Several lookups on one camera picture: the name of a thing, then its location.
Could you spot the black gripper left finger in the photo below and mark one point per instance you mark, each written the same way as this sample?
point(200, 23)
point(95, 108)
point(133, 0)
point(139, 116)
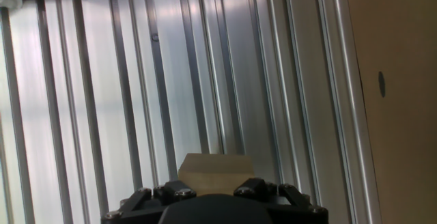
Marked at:
point(143, 207)

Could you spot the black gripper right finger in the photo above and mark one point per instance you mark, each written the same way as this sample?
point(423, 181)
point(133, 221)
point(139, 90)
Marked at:
point(290, 203)

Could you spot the light wooden block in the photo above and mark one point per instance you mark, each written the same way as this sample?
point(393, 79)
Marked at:
point(215, 172)

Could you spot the brown cardboard board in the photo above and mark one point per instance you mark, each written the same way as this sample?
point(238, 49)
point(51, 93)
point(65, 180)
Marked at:
point(403, 132)

